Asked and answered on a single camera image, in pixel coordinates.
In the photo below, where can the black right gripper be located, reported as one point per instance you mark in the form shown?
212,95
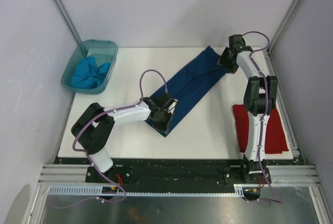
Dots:
232,69

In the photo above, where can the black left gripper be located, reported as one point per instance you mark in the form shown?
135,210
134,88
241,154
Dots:
164,127

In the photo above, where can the dark blue t-shirt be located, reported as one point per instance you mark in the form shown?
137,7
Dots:
192,82

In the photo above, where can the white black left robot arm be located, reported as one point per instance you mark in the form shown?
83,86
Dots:
93,128

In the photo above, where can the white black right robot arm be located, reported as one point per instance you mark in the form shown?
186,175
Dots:
259,101

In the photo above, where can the light blue crumpled t-shirt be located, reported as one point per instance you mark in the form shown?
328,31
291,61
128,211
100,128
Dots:
88,75

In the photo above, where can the teal plastic bin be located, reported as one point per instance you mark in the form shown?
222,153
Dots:
103,51

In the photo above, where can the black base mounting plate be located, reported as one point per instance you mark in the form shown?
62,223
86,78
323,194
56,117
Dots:
175,174

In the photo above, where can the folded red t-shirt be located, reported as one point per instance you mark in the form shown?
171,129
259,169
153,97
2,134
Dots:
275,140

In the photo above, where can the aluminium frame post right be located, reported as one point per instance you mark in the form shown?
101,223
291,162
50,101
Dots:
291,11

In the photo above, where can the aluminium frame post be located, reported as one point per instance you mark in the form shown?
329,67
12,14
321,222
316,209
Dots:
67,20
291,11

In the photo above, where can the grey slotted cable duct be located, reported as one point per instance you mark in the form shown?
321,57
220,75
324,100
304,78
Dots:
101,190

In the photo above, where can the aluminium frame post left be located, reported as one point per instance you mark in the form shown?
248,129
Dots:
67,20

